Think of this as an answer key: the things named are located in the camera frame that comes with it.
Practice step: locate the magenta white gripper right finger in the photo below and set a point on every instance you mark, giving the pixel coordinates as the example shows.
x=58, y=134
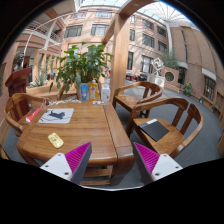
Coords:
x=153, y=166

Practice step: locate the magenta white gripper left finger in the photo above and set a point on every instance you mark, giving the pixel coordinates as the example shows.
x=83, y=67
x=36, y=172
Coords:
x=70, y=166

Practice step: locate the yellow computer mouse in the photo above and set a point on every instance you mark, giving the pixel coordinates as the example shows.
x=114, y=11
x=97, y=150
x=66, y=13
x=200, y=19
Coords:
x=55, y=140

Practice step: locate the white mouse pad with picture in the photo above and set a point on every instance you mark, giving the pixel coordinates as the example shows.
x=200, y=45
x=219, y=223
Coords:
x=57, y=116

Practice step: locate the black notebook on chair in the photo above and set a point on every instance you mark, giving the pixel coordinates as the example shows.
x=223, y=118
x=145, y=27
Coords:
x=154, y=129

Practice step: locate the wooden table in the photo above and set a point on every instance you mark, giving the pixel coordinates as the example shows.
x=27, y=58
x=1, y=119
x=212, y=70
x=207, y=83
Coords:
x=112, y=153

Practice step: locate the near right wooden chair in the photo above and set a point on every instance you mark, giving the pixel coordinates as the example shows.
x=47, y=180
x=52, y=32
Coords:
x=186, y=125

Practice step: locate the wooden chair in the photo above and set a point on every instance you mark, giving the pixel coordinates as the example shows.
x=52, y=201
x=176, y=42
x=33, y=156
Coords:
x=186, y=125
x=18, y=107
x=151, y=92

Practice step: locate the red book on chair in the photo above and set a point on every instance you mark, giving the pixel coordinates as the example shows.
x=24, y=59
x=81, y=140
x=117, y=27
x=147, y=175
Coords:
x=29, y=118

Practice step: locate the far right wooden chair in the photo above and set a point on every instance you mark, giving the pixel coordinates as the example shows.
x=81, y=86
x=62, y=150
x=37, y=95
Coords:
x=151, y=92

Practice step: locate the left wooden chair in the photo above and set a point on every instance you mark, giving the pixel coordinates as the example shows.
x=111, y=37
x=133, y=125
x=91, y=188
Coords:
x=18, y=107

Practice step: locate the blue tube bottle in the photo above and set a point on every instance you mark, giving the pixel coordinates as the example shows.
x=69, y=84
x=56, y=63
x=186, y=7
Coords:
x=84, y=91

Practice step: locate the yellow spray bottle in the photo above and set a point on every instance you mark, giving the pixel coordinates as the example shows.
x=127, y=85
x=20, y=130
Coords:
x=93, y=90

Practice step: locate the white plastic bottle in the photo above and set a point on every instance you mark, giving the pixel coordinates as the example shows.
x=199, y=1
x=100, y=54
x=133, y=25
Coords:
x=105, y=93

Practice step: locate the dark red wooden lectern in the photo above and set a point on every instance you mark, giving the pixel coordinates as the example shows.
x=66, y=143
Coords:
x=17, y=83

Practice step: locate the green potted plant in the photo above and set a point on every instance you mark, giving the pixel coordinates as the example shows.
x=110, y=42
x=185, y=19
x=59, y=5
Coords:
x=77, y=68

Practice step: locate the wooden pillar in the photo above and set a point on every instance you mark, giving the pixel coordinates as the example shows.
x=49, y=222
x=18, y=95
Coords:
x=119, y=31

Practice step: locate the white sculpture on pedestal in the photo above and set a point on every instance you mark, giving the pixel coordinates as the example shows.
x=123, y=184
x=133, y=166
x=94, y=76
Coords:
x=157, y=77

